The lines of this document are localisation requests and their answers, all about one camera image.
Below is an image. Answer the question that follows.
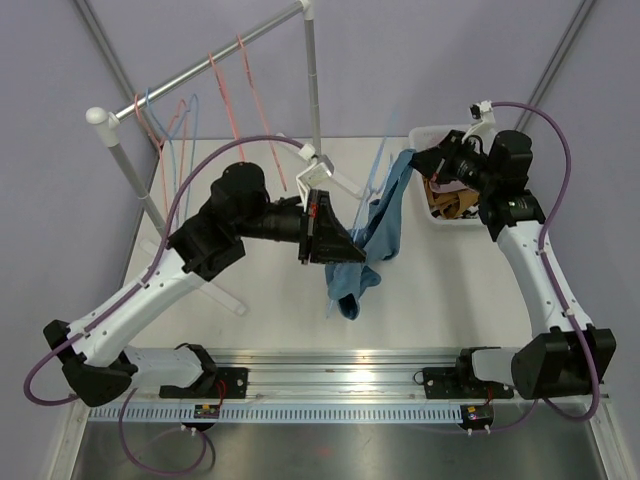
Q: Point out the mustard tank top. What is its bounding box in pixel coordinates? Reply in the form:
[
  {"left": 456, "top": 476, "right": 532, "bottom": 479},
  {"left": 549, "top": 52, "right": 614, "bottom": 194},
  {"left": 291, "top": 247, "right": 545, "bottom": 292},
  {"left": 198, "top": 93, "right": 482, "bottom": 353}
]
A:
[{"left": 423, "top": 180, "right": 479, "bottom": 211}]

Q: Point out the teal blue tank top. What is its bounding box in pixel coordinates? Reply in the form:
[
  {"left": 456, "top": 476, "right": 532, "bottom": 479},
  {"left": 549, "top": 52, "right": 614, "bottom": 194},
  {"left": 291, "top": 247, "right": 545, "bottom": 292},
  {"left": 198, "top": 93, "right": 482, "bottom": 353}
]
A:
[{"left": 325, "top": 149, "right": 416, "bottom": 320}]

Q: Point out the blue hanger of teal top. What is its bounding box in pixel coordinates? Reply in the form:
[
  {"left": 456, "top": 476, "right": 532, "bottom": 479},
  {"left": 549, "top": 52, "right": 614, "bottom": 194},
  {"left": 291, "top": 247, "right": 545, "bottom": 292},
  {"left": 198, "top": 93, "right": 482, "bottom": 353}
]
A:
[{"left": 325, "top": 107, "right": 398, "bottom": 321}]

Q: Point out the pink hanger of mauve top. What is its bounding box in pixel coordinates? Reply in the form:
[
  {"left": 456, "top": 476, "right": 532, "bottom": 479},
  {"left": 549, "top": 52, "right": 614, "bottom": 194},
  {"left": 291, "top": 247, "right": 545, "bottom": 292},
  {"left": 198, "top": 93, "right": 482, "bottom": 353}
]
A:
[{"left": 237, "top": 35, "right": 288, "bottom": 192}]

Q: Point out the mauve pink tank top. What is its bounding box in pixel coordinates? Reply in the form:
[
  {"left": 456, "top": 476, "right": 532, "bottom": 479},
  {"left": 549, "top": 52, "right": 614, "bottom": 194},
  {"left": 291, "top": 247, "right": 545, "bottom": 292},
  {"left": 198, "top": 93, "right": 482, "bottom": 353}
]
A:
[{"left": 430, "top": 181, "right": 466, "bottom": 193}]

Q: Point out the black white striped tank top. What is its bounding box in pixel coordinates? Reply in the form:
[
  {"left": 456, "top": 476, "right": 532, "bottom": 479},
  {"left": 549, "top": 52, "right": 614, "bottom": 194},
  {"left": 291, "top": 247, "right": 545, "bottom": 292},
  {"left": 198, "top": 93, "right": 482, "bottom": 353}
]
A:
[{"left": 432, "top": 207, "right": 478, "bottom": 221}]

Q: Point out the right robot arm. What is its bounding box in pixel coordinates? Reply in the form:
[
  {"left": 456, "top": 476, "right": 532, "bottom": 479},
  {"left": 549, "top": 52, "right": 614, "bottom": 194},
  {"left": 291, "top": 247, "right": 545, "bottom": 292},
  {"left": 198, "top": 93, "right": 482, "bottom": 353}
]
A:
[{"left": 410, "top": 130, "right": 616, "bottom": 400}]

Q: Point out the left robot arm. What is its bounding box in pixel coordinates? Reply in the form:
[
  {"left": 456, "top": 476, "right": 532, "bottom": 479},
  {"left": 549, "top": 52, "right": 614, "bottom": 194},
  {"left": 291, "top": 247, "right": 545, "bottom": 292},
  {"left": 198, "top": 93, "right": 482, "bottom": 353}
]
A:
[{"left": 44, "top": 162, "right": 366, "bottom": 407}]

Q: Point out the white plastic basket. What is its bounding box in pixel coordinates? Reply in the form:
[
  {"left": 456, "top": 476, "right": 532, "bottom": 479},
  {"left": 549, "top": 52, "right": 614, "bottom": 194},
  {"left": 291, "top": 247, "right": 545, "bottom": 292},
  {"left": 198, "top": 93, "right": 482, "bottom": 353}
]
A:
[{"left": 408, "top": 124, "right": 483, "bottom": 229}]

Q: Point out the metal clothes rack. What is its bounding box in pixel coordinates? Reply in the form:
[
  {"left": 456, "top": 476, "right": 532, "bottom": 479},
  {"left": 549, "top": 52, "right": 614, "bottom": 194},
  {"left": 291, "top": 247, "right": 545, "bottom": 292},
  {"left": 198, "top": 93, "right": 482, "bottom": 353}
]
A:
[{"left": 84, "top": 0, "right": 365, "bottom": 316}]

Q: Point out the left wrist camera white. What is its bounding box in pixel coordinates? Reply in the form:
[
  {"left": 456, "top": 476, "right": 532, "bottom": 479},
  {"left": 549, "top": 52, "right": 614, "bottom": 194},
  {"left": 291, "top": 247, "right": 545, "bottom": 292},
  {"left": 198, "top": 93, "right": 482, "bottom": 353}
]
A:
[{"left": 295, "top": 143, "right": 335, "bottom": 205}]

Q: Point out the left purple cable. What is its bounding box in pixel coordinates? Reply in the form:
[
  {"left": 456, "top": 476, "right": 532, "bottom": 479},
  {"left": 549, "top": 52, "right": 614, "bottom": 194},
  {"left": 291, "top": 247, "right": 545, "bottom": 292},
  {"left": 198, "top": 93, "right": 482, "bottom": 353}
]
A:
[{"left": 23, "top": 135, "right": 306, "bottom": 474}]

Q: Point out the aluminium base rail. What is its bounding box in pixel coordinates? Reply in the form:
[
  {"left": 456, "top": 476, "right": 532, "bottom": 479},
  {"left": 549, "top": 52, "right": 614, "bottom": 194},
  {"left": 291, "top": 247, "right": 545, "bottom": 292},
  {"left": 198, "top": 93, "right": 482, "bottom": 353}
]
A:
[{"left": 209, "top": 348, "right": 460, "bottom": 403}]

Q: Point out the white slotted cable duct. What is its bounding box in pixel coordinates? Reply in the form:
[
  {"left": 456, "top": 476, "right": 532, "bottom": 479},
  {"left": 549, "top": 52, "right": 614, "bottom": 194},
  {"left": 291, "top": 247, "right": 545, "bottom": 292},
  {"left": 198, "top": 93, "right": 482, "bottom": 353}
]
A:
[{"left": 89, "top": 402, "right": 462, "bottom": 424}]

